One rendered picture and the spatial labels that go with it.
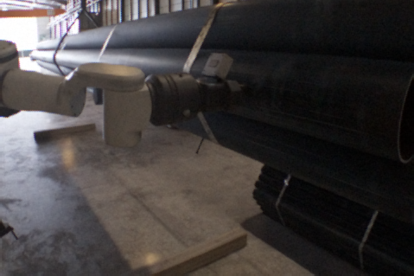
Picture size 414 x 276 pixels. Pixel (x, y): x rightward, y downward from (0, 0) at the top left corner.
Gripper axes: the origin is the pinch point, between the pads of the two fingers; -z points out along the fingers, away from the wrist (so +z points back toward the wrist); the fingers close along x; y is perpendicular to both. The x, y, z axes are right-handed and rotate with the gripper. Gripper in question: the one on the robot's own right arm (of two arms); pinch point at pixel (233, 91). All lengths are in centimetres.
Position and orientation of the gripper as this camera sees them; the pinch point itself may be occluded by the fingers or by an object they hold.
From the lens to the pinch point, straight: 61.8
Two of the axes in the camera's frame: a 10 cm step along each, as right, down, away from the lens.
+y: 0.0, 9.7, 2.5
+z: -8.1, 1.4, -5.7
